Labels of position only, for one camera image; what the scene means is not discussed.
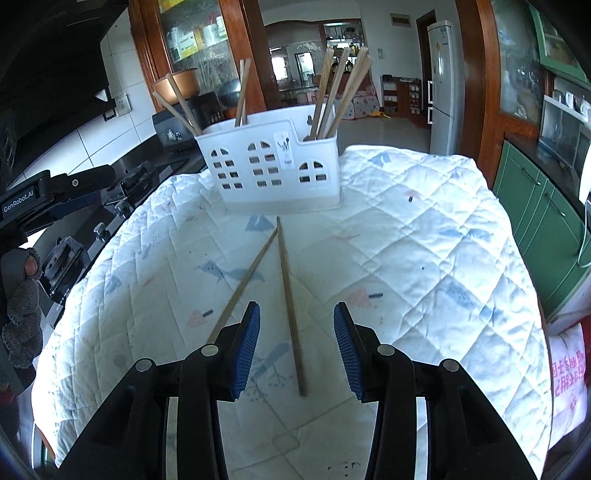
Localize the gloved left hand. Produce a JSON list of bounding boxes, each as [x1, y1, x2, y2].
[[1, 248, 43, 369]]

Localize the black gas stove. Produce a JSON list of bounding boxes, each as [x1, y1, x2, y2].
[[32, 156, 192, 319]]

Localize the black rice cooker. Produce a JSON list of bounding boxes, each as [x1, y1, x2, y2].
[[151, 91, 228, 151]]

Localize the black range hood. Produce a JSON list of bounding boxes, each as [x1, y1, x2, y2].
[[1, 0, 128, 188]]

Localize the red printed plastic bag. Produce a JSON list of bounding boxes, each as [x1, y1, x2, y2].
[[549, 323, 588, 447]]

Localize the copper inner pot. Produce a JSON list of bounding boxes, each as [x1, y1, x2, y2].
[[153, 68, 200, 105]]

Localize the wooden glass display cabinet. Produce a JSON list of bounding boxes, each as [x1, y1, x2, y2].
[[128, 0, 280, 113]]

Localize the white plastic utensil holder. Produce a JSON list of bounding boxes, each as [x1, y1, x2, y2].
[[195, 105, 342, 214]]

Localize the white quilted table cloth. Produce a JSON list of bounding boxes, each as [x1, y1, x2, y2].
[[32, 146, 552, 479]]

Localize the polka dot play tent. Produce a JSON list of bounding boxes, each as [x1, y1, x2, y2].
[[294, 87, 382, 121]]

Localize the white refrigerator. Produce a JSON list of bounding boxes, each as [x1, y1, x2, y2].
[[427, 20, 460, 155]]

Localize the green upper cabinets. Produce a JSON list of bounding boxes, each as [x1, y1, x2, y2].
[[528, 2, 590, 89]]

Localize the white wall socket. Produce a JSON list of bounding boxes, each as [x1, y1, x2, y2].
[[114, 93, 131, 116]]

